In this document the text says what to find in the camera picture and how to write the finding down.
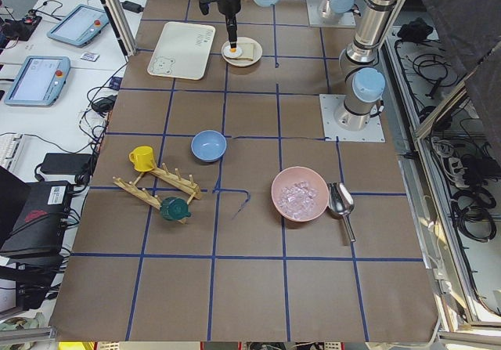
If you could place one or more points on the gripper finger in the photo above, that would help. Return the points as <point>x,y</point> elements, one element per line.
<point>232,34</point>

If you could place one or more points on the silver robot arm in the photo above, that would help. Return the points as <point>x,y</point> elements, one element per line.
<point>365,84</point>
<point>332,8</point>

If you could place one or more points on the bread slice on plate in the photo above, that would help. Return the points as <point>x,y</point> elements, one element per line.
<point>245,51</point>

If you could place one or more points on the white round plate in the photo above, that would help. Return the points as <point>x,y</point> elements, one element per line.
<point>241,63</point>

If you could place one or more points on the fried egg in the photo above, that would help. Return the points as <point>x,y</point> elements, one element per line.
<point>232,52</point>

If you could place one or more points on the cream bear serving tray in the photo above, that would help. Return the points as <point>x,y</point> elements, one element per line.
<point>182,51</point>

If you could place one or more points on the black power adapter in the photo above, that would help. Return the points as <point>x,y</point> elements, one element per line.
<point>132,6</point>

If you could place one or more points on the blue bowl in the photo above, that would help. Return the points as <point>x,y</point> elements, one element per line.
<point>208,145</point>

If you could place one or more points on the teach pendant far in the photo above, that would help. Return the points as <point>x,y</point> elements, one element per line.
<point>80,26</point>

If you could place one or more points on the teach pendant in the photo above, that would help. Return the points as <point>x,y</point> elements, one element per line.
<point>80,26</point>
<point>39,81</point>

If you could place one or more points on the yellow mug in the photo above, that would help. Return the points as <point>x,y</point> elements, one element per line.
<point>142,158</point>

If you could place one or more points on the pink bowl with ice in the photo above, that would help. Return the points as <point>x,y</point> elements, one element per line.
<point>299,194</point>

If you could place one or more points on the dark green mug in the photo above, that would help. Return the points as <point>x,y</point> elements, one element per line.
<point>174,209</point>

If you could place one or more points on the teach pendant near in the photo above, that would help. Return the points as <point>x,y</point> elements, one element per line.
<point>39,81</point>

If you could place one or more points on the metal ice scoop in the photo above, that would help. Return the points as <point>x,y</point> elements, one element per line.
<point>341,205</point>

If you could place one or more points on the black computer box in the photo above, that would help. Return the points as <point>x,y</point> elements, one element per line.
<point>32,216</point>

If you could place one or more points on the aluminium frame post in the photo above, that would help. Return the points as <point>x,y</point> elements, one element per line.
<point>120,26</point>

